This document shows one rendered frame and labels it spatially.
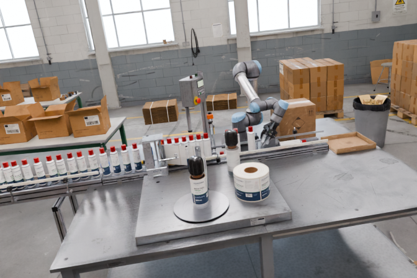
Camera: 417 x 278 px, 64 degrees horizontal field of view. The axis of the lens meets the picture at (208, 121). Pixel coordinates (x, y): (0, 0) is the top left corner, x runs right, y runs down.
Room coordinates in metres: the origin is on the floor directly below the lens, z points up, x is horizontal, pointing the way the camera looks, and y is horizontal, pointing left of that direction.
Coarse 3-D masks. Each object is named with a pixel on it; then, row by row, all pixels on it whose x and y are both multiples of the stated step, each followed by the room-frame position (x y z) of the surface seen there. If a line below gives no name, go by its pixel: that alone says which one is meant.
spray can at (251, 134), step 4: (248, 128) 2.23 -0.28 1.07; (252, 128) 2.22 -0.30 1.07; (248, 132) 2.22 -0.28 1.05; (252, 132) 2.22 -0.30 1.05; (248, 136) 2.22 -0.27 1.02; (252, 136) 2.21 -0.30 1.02; (248, 140) 2.22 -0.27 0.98; (252, 140) 2.21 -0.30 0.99; (248, 144) 2.22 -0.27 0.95; (252, 144) 2.21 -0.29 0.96; (248, 148) 2.23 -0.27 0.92; (252, 148) 2.21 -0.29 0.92
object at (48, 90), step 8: (32, 80) 5.72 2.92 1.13; (40, 80) 5.86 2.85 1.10; (48, 80) 5.84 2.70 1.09; (56, 80) 5.74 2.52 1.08; (32, 88) 5.57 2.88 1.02; (40, 88) 5.56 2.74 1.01; (48, 88) 5.54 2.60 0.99; (56, 88) 5.72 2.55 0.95; (40, 96) 5.56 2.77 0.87; (48, 96) 5.54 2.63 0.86; (56, 96) 5.66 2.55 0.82
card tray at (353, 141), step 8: (328, 136) 2.41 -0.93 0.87; (336, 136) 2.42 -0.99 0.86; (344, 136) 2.42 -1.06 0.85; (352, 136) 2.43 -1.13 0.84; (360, 136) 2.38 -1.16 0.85; (328, 144) 2.33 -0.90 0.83; (336, 144) 2.31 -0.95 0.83; (344, 144) 2.30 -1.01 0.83; (352, 144) 2.28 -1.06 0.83; (360, 144) 2.27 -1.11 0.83; (368, 144) 2.17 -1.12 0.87; (336, 152) 2.15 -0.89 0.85; (344, 152) 2.16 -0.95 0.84
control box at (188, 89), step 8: (184, 80) 2.22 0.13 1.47; (192, 80) 2.21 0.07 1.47; (184, 88) 2.22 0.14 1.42; (192, 88) 2.19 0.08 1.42; (200, 88) 2.28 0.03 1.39; (184, 96) 2.22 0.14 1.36; (192, 96) 2.19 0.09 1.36; (200, 96) 2.27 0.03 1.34; (184, 104) 2.22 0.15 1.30; (192, 104) 2.19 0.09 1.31
